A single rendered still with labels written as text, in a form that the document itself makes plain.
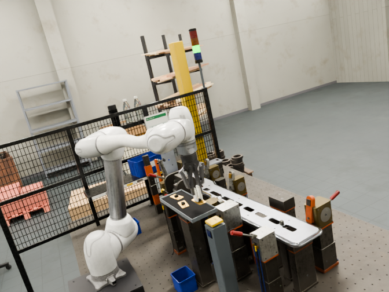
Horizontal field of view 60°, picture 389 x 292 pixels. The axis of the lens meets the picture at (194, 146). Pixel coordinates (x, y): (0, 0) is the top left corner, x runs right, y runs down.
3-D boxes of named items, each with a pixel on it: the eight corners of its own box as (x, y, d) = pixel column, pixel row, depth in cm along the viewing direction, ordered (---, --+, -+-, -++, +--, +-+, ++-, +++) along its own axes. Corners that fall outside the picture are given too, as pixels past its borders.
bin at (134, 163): (171, 164, 283) (168, 149, 279) (139, 178, 266) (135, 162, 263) (161, 161, 296) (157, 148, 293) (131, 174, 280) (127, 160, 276)
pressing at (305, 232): (330, 229, 152) (329, 226, 152) (294, 251, 143) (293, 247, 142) (187, 170, 272) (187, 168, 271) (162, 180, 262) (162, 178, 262)
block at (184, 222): (215, 281, 179) (198, 205, 167) (203, 288, 175) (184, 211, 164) (206, 273, 188) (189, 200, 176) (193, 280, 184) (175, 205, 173)
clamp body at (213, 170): (230, 205, 261) (222, 164, 252) (218, 212, 256) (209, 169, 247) (226, 203, 266) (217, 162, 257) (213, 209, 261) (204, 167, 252)
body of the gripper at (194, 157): (183, 156, 147) (187, 176, 149) (199, 150, 150) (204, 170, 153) (176, 154, 153) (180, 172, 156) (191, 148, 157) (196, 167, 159)
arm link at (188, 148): (198, 138, 148) (201, 151, 150) (189, 136, 156) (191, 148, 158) (180, 145, 145) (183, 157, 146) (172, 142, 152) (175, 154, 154)
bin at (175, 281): (199, 288, 176) (195, 274, 174) (182, 298, 172) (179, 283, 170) (189, 278, 186) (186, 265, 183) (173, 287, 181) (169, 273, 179)
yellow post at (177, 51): (230, 238, 345) (189, 39, 294) (216, 246, 338) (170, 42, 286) (220, 233, 361) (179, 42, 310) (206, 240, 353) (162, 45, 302)
